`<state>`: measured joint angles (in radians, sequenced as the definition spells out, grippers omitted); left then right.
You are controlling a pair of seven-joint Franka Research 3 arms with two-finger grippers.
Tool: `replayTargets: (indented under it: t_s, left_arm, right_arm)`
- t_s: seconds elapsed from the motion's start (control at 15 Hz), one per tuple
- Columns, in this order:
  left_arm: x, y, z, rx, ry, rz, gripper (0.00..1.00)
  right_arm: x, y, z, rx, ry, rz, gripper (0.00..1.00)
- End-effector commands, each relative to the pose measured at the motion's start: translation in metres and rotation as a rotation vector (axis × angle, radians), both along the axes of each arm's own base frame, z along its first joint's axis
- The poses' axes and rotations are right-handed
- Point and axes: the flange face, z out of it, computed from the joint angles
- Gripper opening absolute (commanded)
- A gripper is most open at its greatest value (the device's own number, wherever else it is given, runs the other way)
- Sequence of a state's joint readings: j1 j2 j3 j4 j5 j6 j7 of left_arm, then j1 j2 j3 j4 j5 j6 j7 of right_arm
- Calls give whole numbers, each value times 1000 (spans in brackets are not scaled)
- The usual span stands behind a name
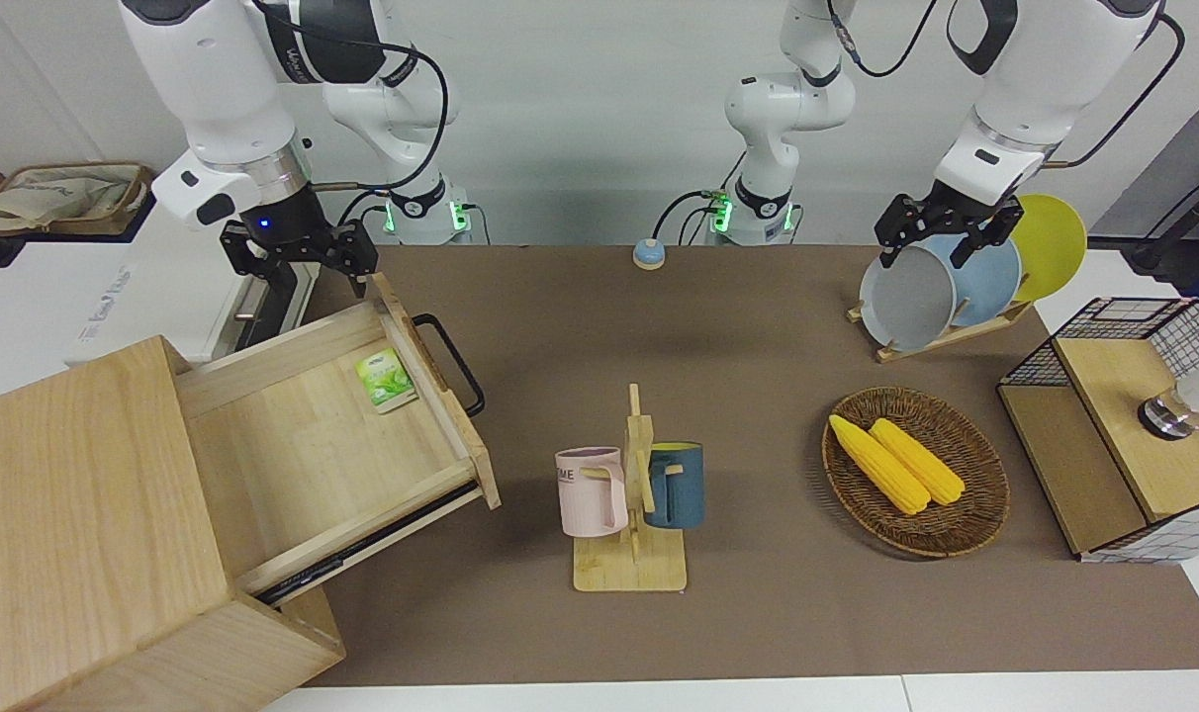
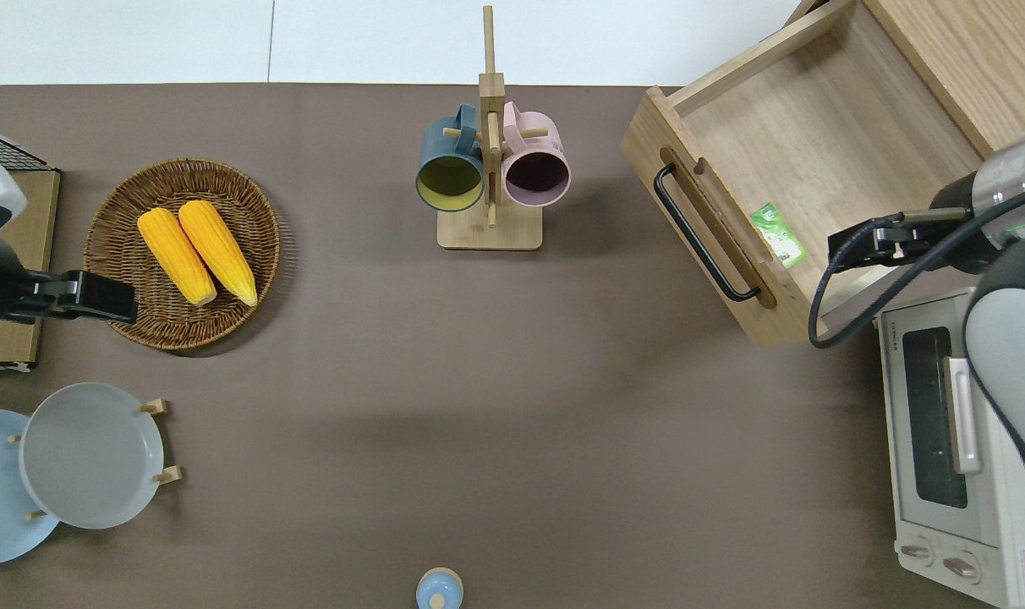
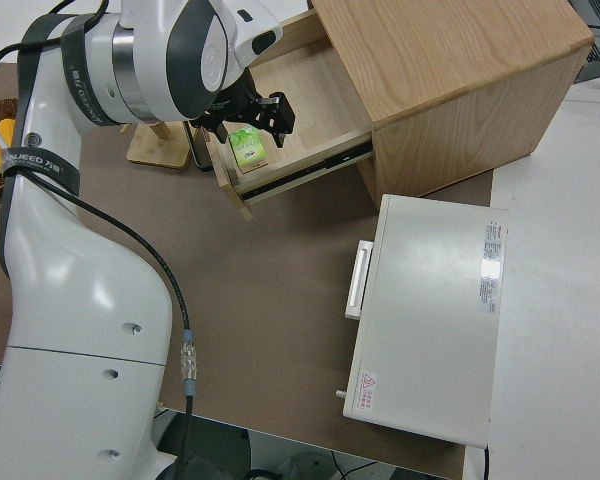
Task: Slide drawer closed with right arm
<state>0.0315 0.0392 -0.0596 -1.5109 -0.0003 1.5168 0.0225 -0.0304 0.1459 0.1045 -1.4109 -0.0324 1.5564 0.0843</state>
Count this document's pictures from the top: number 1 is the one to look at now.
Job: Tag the brown wicker tray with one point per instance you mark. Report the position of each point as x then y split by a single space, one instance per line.
966 524

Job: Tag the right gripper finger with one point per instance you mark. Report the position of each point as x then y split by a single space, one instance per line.
359 252
241 249

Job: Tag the small blue round button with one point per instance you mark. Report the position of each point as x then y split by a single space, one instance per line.
648 255

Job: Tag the white toaster oven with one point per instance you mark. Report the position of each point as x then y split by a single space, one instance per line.
154 287

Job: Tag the black stand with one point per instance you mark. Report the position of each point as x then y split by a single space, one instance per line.
1168 247

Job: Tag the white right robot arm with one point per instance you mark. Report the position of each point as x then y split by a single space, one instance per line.
214 79

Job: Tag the wooden mug rack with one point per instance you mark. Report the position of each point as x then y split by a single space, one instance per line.
629 569

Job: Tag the light blue plate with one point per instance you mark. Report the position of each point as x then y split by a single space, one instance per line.
990 282

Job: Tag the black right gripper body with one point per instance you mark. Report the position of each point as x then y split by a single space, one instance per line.
283 227

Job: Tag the pink mug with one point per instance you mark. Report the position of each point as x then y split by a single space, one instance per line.
588 494

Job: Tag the brown table mat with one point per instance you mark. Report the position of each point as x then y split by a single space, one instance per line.
758 613

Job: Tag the light wooden cabinet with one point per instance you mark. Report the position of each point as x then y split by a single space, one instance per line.
75 514

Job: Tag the wooden plate rack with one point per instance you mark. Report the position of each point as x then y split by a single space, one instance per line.
941 341

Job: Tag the yellow corn cob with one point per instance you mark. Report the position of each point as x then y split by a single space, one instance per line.
921 463
881 467

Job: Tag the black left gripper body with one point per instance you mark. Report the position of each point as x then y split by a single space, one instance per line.
956 210

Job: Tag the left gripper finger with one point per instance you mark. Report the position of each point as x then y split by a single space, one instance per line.
970 247
894 229

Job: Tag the grey plate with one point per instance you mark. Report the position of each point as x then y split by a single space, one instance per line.
906 302

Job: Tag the dark blue mug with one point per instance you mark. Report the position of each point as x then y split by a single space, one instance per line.
681 489

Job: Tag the light wooden drawer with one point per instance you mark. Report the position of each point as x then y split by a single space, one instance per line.
303 445

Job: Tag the wicker basket with cloth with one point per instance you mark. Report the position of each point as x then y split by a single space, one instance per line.
60 196

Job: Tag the yellow plate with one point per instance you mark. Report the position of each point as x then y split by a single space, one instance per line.
1050 242

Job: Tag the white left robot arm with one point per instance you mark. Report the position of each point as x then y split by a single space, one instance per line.
1045 69

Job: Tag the frosted glass with metal base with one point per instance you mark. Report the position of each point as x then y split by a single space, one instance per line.
1168 415

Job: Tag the green tea bag packet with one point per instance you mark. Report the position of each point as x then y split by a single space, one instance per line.
386 381

